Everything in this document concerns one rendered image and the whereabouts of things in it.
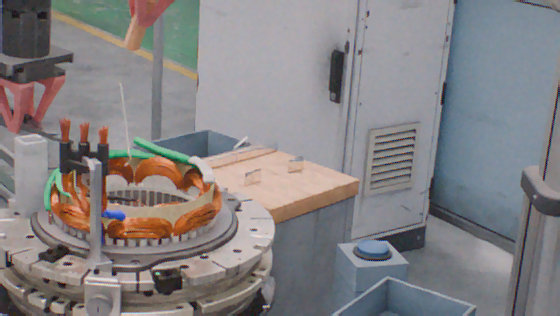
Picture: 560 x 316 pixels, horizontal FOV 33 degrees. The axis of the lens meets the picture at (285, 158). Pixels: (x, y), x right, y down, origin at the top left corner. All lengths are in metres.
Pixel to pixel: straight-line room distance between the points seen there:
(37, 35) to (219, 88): 2.86
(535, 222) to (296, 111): 2.52
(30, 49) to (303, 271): 0.49
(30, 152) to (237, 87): 2.82
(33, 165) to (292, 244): 0.39
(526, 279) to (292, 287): 0.36
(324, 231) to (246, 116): 2.51
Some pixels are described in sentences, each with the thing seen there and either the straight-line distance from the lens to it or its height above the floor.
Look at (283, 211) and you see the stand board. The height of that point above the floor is 1.06.
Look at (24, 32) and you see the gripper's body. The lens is 1.15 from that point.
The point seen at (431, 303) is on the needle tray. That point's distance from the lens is 1.07.
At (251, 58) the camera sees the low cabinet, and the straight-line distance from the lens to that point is 3.77.
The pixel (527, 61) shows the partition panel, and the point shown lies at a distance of 3.54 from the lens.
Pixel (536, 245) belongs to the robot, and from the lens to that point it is 1.10.
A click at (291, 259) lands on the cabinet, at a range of 1.31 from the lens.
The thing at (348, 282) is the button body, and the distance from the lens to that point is 1.20.
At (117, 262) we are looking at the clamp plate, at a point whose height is 1.10.
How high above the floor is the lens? 1.52
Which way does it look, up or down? 19 degrees down
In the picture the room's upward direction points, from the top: 4 degrees clockwise
